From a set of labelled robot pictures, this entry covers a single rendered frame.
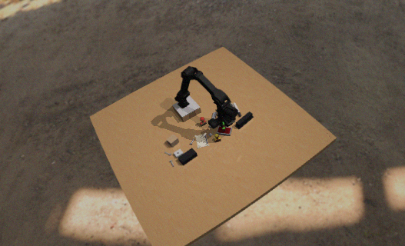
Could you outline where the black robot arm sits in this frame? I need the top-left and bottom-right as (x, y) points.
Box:
(174, 66), (238, 127)

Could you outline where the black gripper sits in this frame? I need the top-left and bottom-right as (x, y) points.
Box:
(208, 110), (226, 129)

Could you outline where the white inspection card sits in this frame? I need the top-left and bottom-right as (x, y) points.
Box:
(195, 133), (209, 148)

